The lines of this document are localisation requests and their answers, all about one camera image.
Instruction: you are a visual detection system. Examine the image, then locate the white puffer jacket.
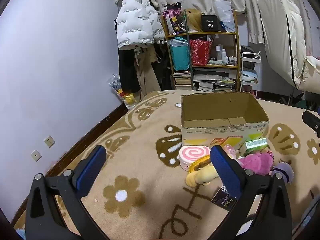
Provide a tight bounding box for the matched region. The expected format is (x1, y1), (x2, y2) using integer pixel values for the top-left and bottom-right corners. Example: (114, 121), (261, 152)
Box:
(115, 0), (165, 50)

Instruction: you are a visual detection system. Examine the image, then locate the purple plush toy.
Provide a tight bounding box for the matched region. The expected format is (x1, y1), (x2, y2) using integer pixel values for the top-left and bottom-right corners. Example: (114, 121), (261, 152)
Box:
(270, 162), (295, 184)

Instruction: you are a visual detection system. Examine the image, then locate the large white softbox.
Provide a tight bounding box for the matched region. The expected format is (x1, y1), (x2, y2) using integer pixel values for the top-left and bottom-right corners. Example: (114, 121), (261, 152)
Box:
(257, 0), (320, 92)

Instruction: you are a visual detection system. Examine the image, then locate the black flat packet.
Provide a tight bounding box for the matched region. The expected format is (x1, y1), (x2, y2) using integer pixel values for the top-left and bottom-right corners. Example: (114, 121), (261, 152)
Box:
(211, 185), (235, 209)

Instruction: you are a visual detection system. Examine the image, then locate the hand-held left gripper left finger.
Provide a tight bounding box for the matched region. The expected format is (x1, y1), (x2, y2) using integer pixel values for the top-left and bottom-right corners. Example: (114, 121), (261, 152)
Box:
(25, 144), (110, 240)

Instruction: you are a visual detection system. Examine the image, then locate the pink plush toy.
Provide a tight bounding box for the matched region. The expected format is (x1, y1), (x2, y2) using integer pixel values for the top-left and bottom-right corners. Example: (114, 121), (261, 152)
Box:
(240, 151), (275, 176)

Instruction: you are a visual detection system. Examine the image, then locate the cardboard box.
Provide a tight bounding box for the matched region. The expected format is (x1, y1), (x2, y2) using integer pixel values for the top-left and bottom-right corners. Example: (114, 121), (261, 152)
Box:
(180, 92), (270, 155)

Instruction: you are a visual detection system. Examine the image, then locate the red gift bag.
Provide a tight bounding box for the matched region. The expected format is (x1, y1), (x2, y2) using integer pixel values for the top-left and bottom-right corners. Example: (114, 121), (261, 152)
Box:
(189, 39), (212, 66)

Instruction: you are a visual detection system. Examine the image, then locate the black hanging coat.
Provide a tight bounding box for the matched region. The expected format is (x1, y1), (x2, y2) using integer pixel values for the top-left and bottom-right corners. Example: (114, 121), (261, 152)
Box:
(117, 47), (140, 93)

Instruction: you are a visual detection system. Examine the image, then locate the dark bag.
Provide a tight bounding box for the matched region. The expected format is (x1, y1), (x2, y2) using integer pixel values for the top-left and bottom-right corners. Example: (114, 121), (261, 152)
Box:
(240, 44), (259, 59)

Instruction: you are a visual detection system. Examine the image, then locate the row of cosmetic bottles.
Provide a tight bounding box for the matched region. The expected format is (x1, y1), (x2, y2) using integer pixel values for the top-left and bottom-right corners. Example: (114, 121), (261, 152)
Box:
(215, 44), (238, 64)

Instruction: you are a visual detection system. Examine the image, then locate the large pile of books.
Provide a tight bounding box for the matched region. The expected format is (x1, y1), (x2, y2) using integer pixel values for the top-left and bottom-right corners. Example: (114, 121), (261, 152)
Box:
(192, 67), (237, 92)

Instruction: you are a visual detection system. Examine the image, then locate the small stack of books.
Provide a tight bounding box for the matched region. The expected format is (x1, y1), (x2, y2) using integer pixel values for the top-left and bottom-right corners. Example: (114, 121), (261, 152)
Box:
(173, 70), (192, 90)

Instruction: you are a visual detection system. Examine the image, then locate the blonde wig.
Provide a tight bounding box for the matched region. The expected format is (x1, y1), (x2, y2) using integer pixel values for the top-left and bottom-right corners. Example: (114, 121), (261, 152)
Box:
(186, 9), (204, 32)

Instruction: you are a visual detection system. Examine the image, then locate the yellow dog plush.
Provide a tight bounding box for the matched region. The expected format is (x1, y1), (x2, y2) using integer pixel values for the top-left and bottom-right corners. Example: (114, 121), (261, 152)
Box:
(185, 155), (220, 187)

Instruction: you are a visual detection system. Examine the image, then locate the black box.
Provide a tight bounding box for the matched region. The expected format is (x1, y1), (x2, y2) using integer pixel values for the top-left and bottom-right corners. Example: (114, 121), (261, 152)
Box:
(201, 14), (223, 32)

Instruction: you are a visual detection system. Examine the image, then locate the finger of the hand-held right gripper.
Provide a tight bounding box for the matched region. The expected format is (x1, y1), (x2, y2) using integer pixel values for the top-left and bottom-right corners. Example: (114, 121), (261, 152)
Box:
(302, 110), (320, 133)

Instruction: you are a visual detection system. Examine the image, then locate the yellow frame shelf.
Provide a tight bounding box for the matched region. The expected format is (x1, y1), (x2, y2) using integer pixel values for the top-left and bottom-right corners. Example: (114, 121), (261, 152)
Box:
(161, 10), (240, 92)

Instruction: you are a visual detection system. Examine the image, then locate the pink swirl roll squishy toy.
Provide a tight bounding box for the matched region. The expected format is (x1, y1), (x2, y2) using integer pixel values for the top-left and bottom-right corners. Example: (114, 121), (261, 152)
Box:
(179, 145), (212, 172)

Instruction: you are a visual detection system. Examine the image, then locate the clear plastic snack bag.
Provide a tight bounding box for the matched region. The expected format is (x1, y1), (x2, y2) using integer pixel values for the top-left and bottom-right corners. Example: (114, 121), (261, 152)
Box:
(107, 74), (137, 110)

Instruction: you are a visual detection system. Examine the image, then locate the light blue cloth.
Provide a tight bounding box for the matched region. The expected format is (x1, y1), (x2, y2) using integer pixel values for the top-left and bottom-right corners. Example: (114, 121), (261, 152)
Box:
(241, 69), (258, 83)

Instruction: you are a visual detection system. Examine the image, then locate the beige hanging coat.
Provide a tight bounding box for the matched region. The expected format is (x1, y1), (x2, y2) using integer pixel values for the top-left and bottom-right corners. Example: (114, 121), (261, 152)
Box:
(134, 46), (162, 95)

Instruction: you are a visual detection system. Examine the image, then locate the white plastic bag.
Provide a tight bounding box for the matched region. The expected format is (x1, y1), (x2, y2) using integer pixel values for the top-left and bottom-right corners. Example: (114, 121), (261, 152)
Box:
(214, 0), (237, 32)

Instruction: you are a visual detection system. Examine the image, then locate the green thin pole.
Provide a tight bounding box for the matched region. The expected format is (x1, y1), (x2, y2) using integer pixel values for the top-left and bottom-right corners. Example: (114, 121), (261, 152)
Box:
(184, 9), (194, 90)

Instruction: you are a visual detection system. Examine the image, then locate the teal gift bag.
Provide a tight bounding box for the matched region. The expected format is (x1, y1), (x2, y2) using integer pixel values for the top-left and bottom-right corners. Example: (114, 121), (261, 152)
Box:
(168, 37), (190, 71)

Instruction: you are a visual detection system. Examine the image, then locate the white trolley cart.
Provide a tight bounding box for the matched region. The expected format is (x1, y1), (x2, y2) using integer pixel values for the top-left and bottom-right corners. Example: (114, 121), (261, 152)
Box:
(240, 51), (262, 98)

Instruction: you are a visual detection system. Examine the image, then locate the green tissue pack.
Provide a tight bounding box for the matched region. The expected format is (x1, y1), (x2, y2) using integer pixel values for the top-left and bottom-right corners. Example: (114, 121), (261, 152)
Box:
(239, 138), (268, 157)

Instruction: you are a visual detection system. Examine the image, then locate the pink wrapped packet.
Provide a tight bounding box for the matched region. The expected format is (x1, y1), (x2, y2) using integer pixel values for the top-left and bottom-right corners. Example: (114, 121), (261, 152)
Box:
(224, 144), (242, 160)

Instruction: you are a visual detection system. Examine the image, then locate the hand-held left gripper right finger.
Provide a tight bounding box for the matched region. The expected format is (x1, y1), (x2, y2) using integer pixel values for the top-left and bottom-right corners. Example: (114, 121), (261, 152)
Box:
(207, 145), (293, 240)

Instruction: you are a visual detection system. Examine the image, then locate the black pink printed bag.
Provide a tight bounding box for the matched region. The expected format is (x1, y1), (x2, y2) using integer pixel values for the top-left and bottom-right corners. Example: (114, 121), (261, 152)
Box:
(162, 2), (187, 35)

